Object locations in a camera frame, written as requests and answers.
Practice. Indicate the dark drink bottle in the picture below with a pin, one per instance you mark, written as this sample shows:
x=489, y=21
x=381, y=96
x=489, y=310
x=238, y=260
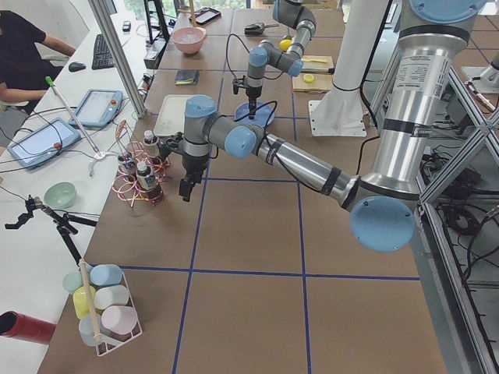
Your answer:
x=148, y=182
x=127, y=164
x=150, y=143

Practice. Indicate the wooden cutting board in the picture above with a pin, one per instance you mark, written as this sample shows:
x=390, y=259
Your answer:
x=316, y=75

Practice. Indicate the half lemon slice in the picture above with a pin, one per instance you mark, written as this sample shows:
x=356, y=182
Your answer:
x=308, y=78

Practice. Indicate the yellow lemon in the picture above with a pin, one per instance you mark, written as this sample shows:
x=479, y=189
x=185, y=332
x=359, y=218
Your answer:
x=285, y=44

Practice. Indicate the cream rectangular tray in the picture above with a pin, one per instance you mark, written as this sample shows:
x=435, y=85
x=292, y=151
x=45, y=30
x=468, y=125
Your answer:
x=171, y=118

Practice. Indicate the grey folded cloth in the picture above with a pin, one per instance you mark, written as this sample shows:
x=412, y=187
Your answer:
x=187, y=77

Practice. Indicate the metal scoop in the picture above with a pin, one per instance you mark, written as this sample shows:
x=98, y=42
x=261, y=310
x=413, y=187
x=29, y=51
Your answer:
x=255, y=29

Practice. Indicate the pink bowl with ice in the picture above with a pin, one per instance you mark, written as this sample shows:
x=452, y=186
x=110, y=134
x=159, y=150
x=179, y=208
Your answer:
x=189, y=40

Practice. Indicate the blue pastel cup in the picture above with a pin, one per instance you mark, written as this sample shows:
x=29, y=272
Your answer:
x=104, y=275

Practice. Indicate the green small bowl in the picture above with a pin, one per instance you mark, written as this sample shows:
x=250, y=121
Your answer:
x=61, y=195

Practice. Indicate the white pastel cup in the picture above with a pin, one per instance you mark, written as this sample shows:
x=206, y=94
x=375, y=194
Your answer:
x=112, y=295

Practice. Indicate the blue teach pendant tablet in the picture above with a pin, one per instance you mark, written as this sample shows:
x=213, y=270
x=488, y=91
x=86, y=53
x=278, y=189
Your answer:
x=44, y=143

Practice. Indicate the mint pastel cup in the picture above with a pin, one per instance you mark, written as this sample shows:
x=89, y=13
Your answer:
x=72, y=281

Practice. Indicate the pink pastel cup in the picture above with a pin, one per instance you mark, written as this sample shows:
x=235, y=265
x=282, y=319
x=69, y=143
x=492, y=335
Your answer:
x=119, y=319

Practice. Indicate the yellow pastel cup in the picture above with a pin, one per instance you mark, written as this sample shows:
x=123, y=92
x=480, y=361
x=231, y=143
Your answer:
x=80, y=302

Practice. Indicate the black keyboard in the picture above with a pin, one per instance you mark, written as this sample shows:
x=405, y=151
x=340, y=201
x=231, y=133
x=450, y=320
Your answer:
x=102, y=58

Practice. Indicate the black computer mouse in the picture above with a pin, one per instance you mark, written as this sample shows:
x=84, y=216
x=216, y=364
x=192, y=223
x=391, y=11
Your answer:
x=76, y=66

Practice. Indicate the light blue grey cup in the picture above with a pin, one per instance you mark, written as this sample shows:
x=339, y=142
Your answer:
x=86, y=330

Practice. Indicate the person in black shirt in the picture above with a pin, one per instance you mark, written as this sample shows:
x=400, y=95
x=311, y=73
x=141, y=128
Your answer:
x=23, y=70

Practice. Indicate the red cylinder tube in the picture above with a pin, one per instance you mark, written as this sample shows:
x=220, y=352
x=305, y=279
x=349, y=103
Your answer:
x=22, y=327

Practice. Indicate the copper wire bottle rack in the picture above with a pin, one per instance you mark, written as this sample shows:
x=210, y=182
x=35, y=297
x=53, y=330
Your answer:
x=127, y=187

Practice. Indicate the black handled knife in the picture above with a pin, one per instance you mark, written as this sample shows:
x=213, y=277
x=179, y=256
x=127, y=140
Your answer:
x=329, y=71

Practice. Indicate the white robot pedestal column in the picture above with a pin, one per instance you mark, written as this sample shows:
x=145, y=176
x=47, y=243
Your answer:
x=340, y=111

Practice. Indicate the aluminium frame post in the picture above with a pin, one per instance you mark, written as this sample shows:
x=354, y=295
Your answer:
x=110, y=35

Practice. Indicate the white wire cup rack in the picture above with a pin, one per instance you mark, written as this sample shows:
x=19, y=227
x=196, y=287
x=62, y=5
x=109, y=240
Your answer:
x=107, y=341

